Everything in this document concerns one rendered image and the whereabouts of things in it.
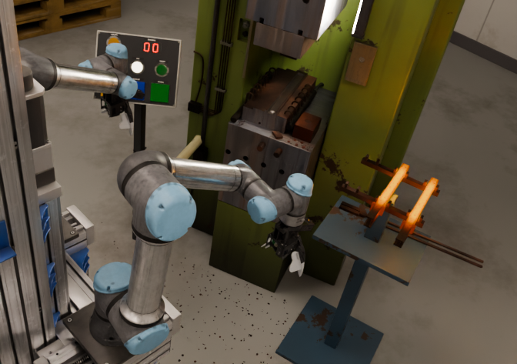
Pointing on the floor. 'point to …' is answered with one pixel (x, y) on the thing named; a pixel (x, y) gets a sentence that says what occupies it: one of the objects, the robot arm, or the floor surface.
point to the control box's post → (139, 131)
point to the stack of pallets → (63, 1)
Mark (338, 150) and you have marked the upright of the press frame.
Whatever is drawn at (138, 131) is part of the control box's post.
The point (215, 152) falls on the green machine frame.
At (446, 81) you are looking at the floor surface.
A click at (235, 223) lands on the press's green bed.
